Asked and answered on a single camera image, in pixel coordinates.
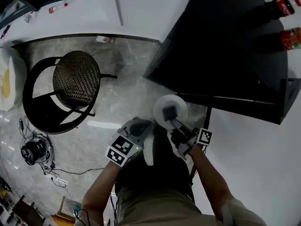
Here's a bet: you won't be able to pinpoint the small clear packet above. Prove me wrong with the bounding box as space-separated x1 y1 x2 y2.
23 11 36 24

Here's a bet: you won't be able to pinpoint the dark food piece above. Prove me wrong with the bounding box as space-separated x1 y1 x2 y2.
162 105 179 122

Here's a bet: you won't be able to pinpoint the white bottle with red label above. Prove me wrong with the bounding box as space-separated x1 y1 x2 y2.
48 2 69 15

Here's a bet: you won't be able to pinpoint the black wicker chair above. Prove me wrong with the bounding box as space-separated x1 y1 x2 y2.
22 50 118 135

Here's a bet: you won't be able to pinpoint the dark storage shelf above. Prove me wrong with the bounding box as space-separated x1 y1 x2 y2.
0 177 47 226

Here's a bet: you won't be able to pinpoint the person's black trousers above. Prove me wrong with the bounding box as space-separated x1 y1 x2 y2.
114 125 196 203

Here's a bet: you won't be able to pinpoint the black and red pen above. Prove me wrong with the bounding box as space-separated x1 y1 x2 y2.
0 24 11 40

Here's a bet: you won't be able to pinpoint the orange juice bottle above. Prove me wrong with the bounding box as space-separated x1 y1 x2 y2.
278 26 301 52

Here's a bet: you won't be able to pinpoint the black floor cable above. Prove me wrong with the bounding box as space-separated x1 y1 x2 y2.
18 117 105 188

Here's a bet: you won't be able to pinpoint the yellow wooden frame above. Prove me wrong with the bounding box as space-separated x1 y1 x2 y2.
50 195 76 226

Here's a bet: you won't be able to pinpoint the white plate of food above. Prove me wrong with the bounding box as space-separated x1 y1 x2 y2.
153 94 189 130

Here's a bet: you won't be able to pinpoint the person's beige shirt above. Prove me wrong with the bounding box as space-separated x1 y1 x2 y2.
114 186 269 226

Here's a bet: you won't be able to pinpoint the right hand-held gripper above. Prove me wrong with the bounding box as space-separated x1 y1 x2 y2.
169 118 213 161

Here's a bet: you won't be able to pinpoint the black device with straps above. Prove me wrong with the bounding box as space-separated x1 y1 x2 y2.
20 135 55 167

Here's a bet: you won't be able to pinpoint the black body-worn cable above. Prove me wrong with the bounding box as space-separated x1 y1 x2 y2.
73 193 119 226

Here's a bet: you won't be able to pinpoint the cola bottle with red label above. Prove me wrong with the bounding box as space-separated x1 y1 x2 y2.
262 0 296 21

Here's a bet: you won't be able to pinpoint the dark glass-front cabinet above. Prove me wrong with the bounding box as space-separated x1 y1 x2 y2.
0 0 40 30

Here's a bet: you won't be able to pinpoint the person's right forearm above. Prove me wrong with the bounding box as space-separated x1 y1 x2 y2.
189 145 237 222

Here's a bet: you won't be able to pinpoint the black fridge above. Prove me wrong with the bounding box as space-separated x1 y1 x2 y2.
143 0 301 126

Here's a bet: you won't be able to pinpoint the person's left forearm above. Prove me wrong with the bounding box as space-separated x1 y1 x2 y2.
80 160 122 226

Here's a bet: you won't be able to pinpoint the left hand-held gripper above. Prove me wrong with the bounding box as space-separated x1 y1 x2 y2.
104 117 152 168

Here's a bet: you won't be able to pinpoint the white and yellow cushion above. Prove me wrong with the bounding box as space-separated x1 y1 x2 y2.
0 46 28 112

